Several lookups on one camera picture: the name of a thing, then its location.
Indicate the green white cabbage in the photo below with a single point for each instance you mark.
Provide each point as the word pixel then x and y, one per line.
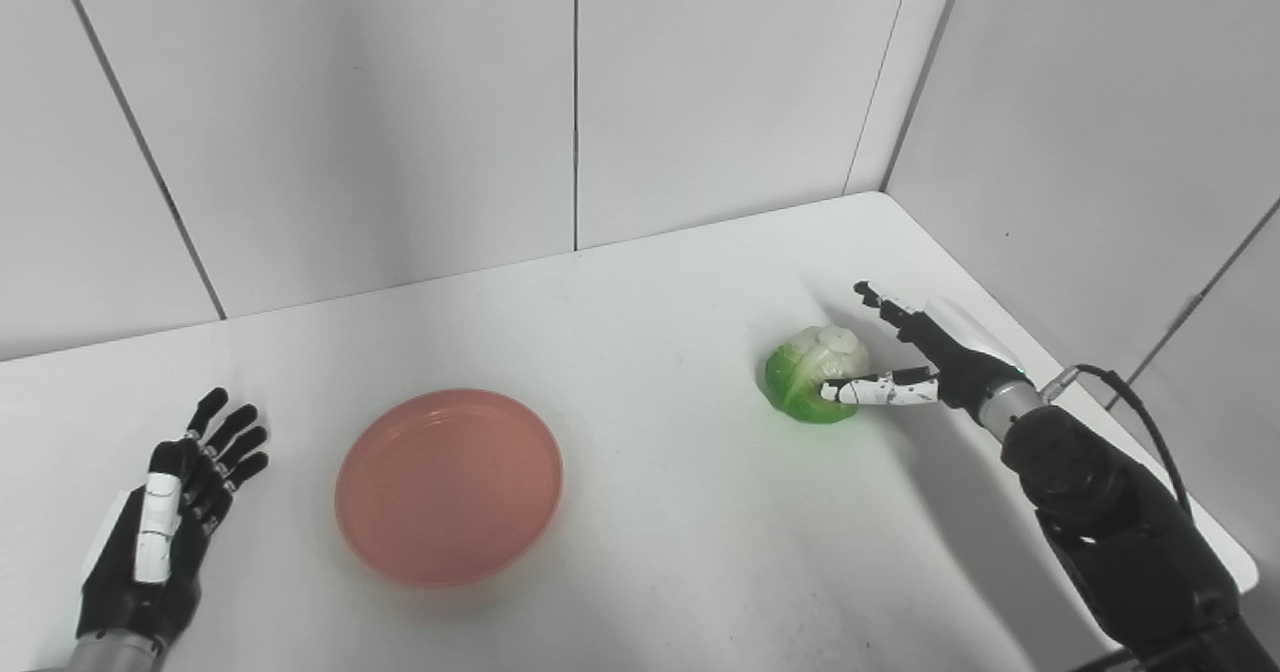
pixel 812 372

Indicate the pink round plate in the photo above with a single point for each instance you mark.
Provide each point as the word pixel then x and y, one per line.
pixel 448 486

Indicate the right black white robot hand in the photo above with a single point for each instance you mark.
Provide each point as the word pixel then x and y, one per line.
pixel 935 362

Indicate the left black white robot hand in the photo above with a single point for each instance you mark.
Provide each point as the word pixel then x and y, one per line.
pixel 165 527

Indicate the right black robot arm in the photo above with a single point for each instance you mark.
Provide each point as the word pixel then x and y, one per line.
pixel 1120 512

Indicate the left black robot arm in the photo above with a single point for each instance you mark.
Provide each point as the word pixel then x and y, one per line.
pixel 110 654

